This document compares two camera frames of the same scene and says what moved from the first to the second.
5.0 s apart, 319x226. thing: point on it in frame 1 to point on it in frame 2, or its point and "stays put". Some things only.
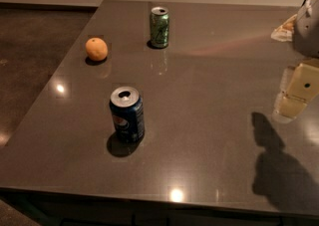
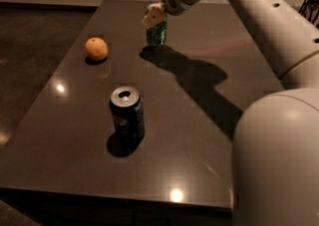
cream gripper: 307,31 to 176,0
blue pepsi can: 127,110 stays put
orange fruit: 96,49 stays put
